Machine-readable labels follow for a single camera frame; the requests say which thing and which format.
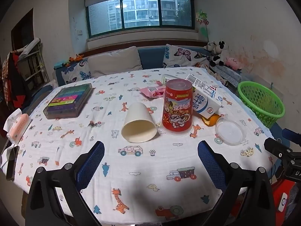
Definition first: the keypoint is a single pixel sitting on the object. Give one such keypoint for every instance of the green plastic basket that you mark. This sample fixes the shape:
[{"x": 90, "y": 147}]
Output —
[{"x": 263, "y": 103}]

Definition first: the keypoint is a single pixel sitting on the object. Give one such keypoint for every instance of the small butterfly print cushion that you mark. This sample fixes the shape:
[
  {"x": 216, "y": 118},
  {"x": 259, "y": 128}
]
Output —
[{"x": 76, "y": 71}]

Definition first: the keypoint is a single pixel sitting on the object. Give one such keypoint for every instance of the clear plastic lid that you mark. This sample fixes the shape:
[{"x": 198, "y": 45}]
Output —
[{"x": 230, "y": 131}]

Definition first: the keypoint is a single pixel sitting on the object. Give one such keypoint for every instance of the red printed plastic cup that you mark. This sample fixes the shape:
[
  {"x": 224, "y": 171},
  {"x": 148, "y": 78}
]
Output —
[{"x": 177, "y": 106}]

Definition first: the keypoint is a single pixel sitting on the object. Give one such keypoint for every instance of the orange toy animal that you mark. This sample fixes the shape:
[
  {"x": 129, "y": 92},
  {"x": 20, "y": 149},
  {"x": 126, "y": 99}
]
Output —
[{"x": 75, "y": 58}]

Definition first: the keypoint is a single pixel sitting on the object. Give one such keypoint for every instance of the red and black checked cloth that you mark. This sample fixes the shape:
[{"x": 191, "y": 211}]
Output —
[{"x": 13, "y": 82}]

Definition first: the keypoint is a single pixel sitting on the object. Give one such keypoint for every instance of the red bag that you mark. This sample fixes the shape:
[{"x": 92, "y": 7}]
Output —
[{"x": 294, "y": 197}]

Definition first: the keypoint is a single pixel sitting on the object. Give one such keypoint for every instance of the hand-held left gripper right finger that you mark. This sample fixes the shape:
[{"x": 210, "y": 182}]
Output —
[{"x": 210, "y": 162}]

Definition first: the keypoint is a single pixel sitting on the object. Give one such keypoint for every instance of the black phone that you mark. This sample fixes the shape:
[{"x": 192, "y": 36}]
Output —
[{"x": 12, "y": 163}]

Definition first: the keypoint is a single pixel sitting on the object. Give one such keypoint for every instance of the pink plush toy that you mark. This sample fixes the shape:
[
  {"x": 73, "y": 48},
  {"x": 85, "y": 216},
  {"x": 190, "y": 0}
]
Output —
[{"x": 232, "y": 63}]

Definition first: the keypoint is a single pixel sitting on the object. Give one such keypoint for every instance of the colourful pinwheel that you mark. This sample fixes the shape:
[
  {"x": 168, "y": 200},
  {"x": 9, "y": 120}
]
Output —
[{"x": 202, "y": 18}]

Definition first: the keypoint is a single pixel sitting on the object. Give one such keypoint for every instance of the dark wooden door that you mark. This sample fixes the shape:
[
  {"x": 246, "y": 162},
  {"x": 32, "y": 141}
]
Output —
[{"x": 22, "y": 30}]

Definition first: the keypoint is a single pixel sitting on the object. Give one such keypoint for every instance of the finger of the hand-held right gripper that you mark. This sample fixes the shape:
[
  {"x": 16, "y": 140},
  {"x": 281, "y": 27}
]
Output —
[
  {"x": 276, "y": 147},
  {"x": 292, "y": 136}
]

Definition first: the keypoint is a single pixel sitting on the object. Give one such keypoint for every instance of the clear box of coloured markers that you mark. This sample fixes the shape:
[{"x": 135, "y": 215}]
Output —
[{"x": 68, "y": 101}]

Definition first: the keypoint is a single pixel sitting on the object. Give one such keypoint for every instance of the spotted dog plush toy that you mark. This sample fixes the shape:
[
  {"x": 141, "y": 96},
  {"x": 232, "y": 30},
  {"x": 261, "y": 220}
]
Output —
[{"x": 210, "y": 46}]

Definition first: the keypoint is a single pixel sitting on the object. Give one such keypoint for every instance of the white and blue milk carton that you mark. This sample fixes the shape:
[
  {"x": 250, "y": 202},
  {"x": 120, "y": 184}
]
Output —
[{"x": 205, "y": 101}]

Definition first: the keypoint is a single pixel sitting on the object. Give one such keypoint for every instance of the black and white mouse plush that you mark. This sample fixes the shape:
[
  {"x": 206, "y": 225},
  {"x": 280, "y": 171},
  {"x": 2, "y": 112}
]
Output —
[{"x": 219, "y": 54}]

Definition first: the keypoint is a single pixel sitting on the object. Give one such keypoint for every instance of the metal storage rack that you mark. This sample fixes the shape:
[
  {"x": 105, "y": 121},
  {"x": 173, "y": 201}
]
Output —
[{"x": 35, "y": 63}]

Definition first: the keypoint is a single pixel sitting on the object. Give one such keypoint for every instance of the pink snack packet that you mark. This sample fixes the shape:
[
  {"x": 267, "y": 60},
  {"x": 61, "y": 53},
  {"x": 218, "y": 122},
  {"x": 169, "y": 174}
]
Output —
[{"x": 152, "y": 91}]

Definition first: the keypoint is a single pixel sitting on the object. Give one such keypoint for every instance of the patterned blue and white box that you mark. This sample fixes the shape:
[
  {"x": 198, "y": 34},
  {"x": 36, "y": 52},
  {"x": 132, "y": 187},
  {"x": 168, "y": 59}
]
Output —
[{"x": 228, "y": 75}]

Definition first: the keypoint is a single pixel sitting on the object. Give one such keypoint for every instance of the beige cushion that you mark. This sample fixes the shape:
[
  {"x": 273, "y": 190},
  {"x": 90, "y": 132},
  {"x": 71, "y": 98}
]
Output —
[{"x": 115, "y": 61}]

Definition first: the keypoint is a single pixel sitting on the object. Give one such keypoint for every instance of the orange snack packet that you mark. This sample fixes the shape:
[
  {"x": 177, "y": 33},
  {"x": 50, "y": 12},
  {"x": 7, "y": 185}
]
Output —
[{"x": 211, "y": 120}]

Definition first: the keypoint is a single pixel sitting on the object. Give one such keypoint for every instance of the white cartoon printed tablecloth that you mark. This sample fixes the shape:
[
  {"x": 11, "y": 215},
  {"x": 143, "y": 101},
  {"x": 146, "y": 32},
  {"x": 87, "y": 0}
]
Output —
[{"x": 141, "y": 169}]

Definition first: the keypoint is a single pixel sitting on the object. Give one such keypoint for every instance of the pink tissue pack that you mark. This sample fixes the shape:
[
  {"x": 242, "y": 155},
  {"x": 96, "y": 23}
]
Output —
[{"x": 17, "y": 127}]

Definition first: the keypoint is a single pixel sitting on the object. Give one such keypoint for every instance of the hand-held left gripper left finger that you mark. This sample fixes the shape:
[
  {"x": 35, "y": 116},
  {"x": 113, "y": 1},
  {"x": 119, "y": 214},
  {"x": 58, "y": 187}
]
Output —
[{"x": 90, "y": 164}]

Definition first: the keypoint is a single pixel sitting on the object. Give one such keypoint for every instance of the large butterfly print cushion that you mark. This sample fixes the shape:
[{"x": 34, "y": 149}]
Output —
[{"x": 183, "y": 55}]

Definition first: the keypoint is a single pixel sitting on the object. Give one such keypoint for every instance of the blue sofa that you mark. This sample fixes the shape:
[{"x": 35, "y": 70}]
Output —
[{"x": 151, "y": 56}]

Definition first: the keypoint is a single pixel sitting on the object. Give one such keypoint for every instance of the window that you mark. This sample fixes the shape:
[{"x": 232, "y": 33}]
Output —
[{"x": 141, "y": 14}]

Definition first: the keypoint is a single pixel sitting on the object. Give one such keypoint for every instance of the white paper cup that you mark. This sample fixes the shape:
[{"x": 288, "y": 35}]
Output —
[{"x": 138, "y": 117}]

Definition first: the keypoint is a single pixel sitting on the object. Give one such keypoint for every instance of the clear bottle with yellow label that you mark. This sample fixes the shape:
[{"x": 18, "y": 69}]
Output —
[{"x": 168, "y": 78}]

